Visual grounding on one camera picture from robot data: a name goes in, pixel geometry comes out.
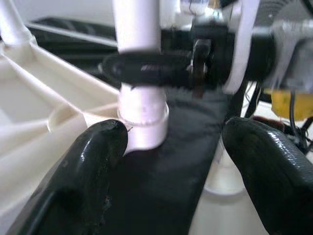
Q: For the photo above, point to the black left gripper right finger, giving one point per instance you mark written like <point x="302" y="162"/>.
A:
<point x="274" y="176"/>

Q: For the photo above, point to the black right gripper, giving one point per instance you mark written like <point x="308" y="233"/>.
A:
<point x="215" y="56"/>

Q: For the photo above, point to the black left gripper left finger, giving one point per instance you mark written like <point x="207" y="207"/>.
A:
<point x="80" y="176"/>

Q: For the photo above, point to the white plastic table leg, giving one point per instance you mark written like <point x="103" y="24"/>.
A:
<point x="137" y="24"/>
<point x="9" y="24"/>

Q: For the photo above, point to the white plastic table top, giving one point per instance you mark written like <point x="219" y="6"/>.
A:
<point x="24" y="147"/>

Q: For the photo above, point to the yellow crumpled bag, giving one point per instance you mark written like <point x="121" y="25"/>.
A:
<point x="283" y="105"/>

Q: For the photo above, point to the black table cloth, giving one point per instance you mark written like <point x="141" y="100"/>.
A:
<point x="159" y="183"/>

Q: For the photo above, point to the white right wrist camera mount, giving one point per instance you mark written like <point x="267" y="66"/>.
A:
<point x="240" y="49"/>

